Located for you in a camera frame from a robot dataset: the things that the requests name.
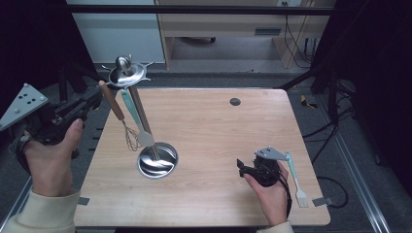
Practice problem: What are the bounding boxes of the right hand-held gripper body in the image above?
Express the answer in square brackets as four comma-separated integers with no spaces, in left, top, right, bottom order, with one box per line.
[252,146,289,188]

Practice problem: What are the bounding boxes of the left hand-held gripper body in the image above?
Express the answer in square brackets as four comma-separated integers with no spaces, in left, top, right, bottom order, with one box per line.
[0,83,86,147]

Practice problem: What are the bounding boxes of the wooden handled whisk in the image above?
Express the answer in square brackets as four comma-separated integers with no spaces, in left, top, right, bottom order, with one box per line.
[98,80,143,152]

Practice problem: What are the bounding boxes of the teal handled spatula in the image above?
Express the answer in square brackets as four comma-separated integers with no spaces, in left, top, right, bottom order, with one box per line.
[120,88,156,148]

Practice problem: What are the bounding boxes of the steel utensil rack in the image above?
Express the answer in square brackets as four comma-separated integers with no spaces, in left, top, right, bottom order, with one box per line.
[100,53,180,180]

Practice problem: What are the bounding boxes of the person's right hand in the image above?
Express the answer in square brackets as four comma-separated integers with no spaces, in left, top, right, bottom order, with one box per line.
[243,160,292,227]

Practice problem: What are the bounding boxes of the person's left hand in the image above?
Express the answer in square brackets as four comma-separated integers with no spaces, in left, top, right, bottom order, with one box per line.
[22,117,85,198]

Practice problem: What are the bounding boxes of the black metal stand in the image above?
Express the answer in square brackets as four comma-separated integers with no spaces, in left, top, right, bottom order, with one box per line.
[57,61,114,103]
[277,61,342,128]

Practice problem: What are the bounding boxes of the white cabinet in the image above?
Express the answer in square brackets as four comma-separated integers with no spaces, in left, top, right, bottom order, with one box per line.
[65,0,166,64]

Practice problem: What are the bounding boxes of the yellow black tape piece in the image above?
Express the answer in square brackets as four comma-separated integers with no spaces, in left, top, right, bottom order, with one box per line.
[299,94,320,110]

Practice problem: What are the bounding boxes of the light wooden desk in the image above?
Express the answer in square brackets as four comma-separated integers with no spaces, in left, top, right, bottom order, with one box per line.
[154,0,336,70]

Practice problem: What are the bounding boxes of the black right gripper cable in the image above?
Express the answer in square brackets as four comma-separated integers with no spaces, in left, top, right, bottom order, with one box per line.
[275,169,293,219]

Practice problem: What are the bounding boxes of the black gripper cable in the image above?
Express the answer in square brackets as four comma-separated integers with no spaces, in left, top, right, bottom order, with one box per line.
[275,169,293,219]
[9,135,34,177]

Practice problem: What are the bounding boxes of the teal handled brush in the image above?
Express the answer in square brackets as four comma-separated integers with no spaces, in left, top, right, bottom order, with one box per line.
[284,150,310,209]

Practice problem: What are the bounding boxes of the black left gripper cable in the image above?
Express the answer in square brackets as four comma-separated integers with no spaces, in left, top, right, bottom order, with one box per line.
[9,135,34,177]

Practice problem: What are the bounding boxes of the black floor cables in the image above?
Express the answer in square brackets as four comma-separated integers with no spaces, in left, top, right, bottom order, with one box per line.
[301,78,358,160]

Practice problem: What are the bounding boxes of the black floor cable loop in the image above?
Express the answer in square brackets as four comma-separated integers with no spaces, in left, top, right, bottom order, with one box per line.
[316,176,350,209]

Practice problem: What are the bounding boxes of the aluminium floor rail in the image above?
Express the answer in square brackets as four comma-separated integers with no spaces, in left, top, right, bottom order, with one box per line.
[315,95,394,233]
[0,183,33,227]

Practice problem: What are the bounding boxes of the black cables under desk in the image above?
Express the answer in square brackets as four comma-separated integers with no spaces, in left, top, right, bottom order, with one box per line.
[283,14,315,70]

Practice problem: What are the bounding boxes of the black frame bar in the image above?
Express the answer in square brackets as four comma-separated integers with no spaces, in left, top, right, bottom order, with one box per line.
[64,4,336,17]

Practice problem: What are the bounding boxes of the white wall socket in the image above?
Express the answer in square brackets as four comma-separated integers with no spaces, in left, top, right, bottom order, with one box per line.
[276,0,303,8]

